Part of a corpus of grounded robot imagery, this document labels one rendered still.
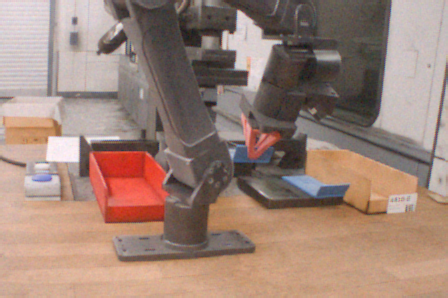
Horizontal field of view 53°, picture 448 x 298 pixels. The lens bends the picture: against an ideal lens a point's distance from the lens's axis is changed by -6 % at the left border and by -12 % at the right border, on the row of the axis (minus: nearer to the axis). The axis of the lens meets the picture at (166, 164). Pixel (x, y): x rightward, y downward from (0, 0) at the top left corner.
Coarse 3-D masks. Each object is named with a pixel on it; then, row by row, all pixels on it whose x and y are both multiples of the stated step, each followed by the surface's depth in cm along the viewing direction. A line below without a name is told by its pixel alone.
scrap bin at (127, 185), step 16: (96, 160) 99; (112, 160) 100; (128, 160) 101; (144, 160) 102; (96, 176) 87; (112, 176) 101; (128, 176) 102; (144, 176) 102; (160, 176) 89; (96, 192) 88; (112, 192) 92; (128, 192) 92; (144, 192) 93; (160, 192) 89; (112, 208) 77; (128, 208) 77; (144, 208) 78; (160, 208) 79
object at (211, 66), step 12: (204, 36) 102; (216, 36) 101; (192, 48) 103; (204, 48) 102; (216, 48) 103; (192, 60) 101; (204, 60) 98; (216, 60) 99; (228, 60) 99; (204, 72) 100; (216, 72) 100; (228, 72) 101; (240, 72) 102; (204, 84) 100; (216, 84) 101; (228, 84) 102; (240, 84) 102
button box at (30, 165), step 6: (0, 156) 113; (12, 162) 109; (18, 162) 108; (24, 162) 108; (30, 162) 100; (54, 162) 101; (30, 168) 96; (48, 168) 95; (54, 168) 97; (30, 174) 92; (36, 174) 92; (48, 174) 93; (54, 174) 93
